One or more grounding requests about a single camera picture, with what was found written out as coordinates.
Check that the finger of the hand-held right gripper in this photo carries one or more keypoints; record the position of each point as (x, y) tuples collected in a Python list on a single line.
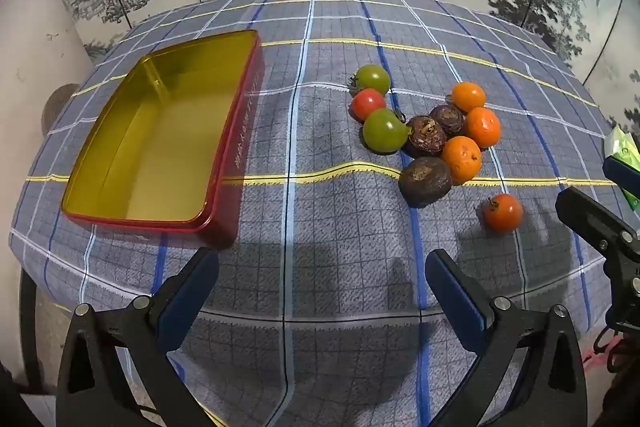
[(595, 217), (622, 174)]

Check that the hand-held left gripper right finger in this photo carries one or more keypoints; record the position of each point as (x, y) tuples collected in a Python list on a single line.
[(452, 292)]

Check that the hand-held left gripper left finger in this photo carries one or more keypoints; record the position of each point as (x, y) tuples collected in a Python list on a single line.
[(192, 287)]

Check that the orange-red tomato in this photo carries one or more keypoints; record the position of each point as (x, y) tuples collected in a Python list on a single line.
[(503, 213)]

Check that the smooth brown passion fruit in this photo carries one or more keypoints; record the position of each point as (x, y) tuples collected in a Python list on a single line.
[(425, 182)]

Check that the red and gold tin box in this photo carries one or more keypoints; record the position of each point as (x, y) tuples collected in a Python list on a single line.
[(160, 142)]

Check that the cracked brown passion fruit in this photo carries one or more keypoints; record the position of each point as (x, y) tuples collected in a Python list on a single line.
[(425, 137)]

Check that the smooth orange tangerine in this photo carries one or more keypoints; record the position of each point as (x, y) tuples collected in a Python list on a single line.
[(469, 97)]

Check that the wrinkled brown passion fruit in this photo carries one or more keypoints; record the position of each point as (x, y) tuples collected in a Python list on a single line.
[(448, 118)]

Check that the large green tomato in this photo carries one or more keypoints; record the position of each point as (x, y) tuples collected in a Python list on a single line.
[(384, 132)]

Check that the red tomato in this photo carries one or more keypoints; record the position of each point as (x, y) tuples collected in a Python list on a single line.
[(367, 104)]

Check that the small green tomato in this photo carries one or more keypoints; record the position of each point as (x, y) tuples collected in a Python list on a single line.
[(371, 78)]

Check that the green packet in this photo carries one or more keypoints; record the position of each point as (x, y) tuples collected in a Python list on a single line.
[(622, 147)]

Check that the blue plaid tablecloth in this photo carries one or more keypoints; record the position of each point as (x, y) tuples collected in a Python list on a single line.
[(325, 217)]

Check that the round brown stool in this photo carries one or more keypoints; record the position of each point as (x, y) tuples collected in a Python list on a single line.
[(57, 107)]

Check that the black metal frame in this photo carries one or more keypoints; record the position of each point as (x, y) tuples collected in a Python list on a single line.
[(27, 332)]

